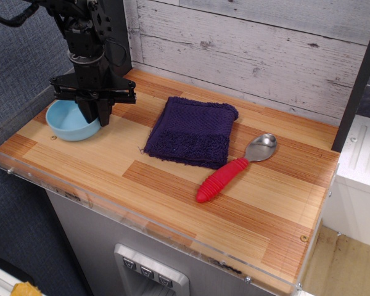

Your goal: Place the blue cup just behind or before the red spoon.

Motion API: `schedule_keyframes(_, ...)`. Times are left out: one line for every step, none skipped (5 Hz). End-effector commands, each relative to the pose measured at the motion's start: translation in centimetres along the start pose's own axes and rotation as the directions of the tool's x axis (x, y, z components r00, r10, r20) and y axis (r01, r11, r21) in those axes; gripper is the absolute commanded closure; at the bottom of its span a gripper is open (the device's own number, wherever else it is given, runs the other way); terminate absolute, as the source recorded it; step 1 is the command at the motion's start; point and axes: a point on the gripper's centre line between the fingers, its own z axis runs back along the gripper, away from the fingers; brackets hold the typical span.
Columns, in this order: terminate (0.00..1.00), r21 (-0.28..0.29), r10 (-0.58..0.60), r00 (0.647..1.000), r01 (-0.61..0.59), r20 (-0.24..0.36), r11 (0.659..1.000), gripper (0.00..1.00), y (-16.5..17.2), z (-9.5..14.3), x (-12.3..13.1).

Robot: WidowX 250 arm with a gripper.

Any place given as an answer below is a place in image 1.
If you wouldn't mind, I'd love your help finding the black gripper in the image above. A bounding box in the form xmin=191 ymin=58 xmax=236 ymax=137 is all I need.
xmin=50 ymin=58 xmax=136 ymax=126

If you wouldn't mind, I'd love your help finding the light blue bowl cup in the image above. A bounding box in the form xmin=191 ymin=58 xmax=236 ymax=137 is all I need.
xmin=46 ymin=100 xmax=101 ymax=142

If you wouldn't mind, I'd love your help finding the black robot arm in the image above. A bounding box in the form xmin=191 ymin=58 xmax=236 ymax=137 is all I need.
xmin=0 ymin=1 xmax=136 ymax=126

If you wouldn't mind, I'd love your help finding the purple folded towel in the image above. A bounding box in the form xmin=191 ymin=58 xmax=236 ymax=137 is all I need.
xmin=143 ymin=97 xmax=239 ymax=170

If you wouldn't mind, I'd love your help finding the clear acrylic table guard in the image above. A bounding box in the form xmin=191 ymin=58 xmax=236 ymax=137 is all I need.
xmin=0 ymin=43 xmax=340 ymax=294

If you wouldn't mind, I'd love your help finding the grey cabinet with button panel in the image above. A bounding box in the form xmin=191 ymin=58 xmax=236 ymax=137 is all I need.
xmin=44 ymin=188 xmax=284 ymax=296

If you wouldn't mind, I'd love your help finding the white ribbed side unit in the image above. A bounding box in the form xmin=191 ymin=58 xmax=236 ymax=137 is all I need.
xmin=323 ymin=115 xmax=370 ymax=245

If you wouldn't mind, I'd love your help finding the black left frame post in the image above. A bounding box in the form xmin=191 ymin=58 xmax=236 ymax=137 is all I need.
xmin=104 ymin=0 xmax=132 ymax=76

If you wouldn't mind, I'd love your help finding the black frame post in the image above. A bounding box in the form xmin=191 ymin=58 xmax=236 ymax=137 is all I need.
xmin=104 ymin=0 xmax=132 ymax=76
xmin=331 ymin=0 xmax=370 ymax=152

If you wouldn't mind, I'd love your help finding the red handled metal spoon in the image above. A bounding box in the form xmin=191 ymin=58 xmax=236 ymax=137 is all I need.
xmin=196 ymin=133 xmax=278 ymax=203

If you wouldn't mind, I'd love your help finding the black right frame post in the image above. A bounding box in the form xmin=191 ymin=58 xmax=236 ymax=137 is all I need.
xmin=331 ymin=0 xmax=370 ymax=152

